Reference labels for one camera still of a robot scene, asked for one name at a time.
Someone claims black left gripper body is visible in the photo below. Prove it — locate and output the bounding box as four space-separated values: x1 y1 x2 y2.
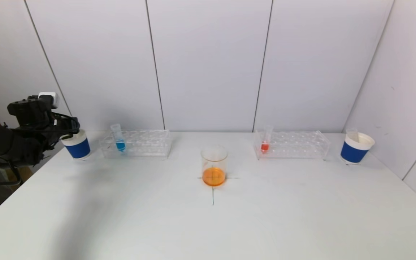
56 117 79 134

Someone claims test tube with blue pigment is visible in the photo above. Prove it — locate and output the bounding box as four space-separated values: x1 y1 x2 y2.
110 123 126 152

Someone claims test tube with red pigment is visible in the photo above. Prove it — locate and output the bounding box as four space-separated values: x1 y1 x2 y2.
260 125 274 153

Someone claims clear glass beaker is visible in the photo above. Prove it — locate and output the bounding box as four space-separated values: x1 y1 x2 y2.
200 144 228 187

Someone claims clear acrylic test tube rack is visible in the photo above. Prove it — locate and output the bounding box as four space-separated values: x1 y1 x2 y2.
254 130 331 160
99 129 172 158

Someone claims blue and white paper cup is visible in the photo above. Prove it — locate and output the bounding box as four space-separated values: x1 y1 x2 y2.
61 129 92 160
340 132 375 165

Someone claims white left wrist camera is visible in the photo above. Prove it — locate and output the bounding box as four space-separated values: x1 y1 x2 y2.
38 92 59 109

